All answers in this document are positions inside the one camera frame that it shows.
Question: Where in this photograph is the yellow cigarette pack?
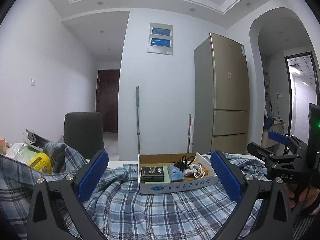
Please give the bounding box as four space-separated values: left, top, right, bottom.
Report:
201 164 213 177

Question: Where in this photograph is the white charging cable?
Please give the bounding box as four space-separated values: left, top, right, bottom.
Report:
187 163 205 180

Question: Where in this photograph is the black small box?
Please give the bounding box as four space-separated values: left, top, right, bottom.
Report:
140 166 164 183

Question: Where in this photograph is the blue packet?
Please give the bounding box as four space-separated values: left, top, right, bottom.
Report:
168 165 184 182

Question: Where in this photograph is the green sticky note pad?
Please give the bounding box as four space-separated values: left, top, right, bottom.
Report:
163 165 171 183

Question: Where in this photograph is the person's right hand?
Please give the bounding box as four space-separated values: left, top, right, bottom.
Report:
284 183 319 216

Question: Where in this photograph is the blue plaid cloth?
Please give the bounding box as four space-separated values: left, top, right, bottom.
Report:
1 143 319 239

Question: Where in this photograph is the dark office chair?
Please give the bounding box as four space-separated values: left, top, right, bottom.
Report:
64 112 104 159

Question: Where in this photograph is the grey patterned box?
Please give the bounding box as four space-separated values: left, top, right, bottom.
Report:
23 129 50 152

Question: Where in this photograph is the gold refrigerator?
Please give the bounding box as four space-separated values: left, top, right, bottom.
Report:
193 33 249 154

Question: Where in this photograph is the pink cup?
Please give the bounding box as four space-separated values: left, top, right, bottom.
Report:
0 137 6 154

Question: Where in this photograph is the white cardboard tray box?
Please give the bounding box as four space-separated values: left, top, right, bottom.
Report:
138 153 218 194

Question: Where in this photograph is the dark red door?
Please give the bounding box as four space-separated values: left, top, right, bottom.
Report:
95 69 120 133

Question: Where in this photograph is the grey electrical panel box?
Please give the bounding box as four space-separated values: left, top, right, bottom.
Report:
148 23 173 55

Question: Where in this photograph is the green mop handle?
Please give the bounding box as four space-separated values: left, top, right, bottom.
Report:
136 86 140 155

